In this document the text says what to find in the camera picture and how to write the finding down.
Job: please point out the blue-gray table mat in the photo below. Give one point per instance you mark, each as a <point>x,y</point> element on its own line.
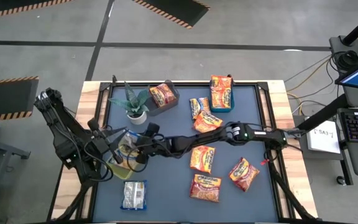
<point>166,193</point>

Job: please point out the yellow-green plastic bin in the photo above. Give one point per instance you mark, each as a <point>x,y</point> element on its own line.
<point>124,175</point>

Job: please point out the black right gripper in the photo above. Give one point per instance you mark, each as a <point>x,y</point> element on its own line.
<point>155,144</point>

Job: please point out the dark gray plastic bin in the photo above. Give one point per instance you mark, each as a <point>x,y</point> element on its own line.
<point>166,109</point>

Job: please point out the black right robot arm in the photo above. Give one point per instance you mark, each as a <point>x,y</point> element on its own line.
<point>213,137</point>

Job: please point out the white paper label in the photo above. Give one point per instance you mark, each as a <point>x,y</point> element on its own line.
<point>323,137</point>

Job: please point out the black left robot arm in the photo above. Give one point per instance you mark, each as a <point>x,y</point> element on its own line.
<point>57,124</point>

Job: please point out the red-orange Maruchan noodle pack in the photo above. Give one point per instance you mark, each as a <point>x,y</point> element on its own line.
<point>243,174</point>
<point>163,95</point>

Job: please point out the green plant in white pot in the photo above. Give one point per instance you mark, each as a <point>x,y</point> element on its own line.
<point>134,104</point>

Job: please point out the black caster wheel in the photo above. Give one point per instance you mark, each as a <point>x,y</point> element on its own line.
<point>340,180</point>

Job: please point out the teal plastic bin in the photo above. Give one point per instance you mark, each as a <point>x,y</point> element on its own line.
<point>222,110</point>

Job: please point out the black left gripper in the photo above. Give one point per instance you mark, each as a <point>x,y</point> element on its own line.
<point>101,140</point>

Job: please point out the black diagonal cart strut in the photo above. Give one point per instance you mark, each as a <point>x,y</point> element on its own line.
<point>336,104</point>

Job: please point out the black metal rig frame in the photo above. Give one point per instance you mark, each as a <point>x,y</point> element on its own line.
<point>191,84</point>

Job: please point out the white silver noodle packet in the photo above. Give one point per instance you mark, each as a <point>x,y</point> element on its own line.
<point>125,143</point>

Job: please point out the orange Maruchan noodle pack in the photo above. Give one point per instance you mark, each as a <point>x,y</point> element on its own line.
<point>221,98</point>
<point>202,158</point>
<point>221,81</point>
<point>207,123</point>

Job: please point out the red Maruchan roast beef pack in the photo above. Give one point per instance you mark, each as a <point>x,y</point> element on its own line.
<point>205,187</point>

